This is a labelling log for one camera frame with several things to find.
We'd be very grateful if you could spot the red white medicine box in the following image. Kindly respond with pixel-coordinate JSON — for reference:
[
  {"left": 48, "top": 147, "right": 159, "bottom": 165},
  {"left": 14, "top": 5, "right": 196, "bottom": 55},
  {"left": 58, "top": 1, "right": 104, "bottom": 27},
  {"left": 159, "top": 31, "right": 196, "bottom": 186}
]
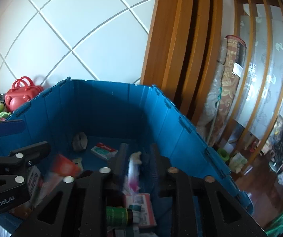
[{"left": 124, "top": 193, "right": 157, "bottom": 229}]

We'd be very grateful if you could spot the rolled patterned carpet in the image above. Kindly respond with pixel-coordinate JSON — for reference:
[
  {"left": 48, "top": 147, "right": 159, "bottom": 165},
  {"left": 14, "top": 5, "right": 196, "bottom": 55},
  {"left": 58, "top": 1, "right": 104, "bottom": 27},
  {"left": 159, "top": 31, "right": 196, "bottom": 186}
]
[{"left": 196, "top": 35, "right": 248, "bottom": 147}]

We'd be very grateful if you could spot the red green tissue pack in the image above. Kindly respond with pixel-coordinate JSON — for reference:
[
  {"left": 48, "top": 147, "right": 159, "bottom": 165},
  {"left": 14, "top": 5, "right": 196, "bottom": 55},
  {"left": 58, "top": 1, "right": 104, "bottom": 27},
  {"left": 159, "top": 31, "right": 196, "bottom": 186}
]
[{"left": 90, "top": 142, "right": 118, "bottom": 161}]

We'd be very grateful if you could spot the pink white tube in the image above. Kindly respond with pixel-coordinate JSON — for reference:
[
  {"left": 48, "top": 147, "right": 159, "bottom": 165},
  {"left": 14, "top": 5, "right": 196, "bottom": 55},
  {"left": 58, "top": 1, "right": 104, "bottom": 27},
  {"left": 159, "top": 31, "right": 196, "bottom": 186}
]
[{"left": 123, "top": 151, "right": 142, "bottom": 195}]

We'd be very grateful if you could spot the wooden headboard frame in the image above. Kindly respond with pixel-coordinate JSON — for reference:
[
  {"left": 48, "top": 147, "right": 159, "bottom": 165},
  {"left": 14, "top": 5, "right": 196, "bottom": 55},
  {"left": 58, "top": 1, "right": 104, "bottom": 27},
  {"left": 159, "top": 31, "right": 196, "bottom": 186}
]
[{"left": 141, "top": 0, "right": 223, "bottom": 125}]

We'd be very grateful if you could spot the blue folding storage crate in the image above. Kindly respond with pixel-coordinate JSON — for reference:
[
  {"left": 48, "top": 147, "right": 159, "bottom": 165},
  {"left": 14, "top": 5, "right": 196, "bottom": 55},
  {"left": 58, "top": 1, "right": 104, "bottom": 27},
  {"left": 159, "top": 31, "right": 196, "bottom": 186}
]
[{"left": 0, "top": 76, "right": 255, "bottom": 237}]

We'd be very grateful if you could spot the grey roll in crate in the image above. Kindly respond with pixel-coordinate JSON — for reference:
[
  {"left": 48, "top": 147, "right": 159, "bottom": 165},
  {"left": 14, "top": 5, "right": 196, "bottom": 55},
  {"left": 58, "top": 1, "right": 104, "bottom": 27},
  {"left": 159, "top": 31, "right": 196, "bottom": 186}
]
[{"left": 72, "top": 132, "right": 88, "bottom": 152}]

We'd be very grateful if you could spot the green plush toy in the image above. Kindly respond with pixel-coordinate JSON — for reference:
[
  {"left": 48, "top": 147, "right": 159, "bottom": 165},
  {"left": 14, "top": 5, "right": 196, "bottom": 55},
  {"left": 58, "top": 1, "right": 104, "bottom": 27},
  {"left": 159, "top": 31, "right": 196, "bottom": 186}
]
[{"left": 0, "top": 103, "right": 12, "bottom": 120}]

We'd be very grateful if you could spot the wooden glass partition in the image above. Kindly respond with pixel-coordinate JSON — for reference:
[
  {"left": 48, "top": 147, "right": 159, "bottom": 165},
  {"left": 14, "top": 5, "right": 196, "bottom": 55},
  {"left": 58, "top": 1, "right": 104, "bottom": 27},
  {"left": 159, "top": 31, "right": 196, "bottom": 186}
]
[{"left": 221, "top": 0, "right": 283, "bottom": 174}]

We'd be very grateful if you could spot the red toy handbag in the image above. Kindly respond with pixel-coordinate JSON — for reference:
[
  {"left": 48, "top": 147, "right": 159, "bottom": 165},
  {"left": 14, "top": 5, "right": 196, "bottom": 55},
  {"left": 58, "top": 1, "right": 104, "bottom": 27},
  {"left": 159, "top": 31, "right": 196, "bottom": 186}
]
[{"left": 5, "top": 76, "right": 44, "bottom": 112}]

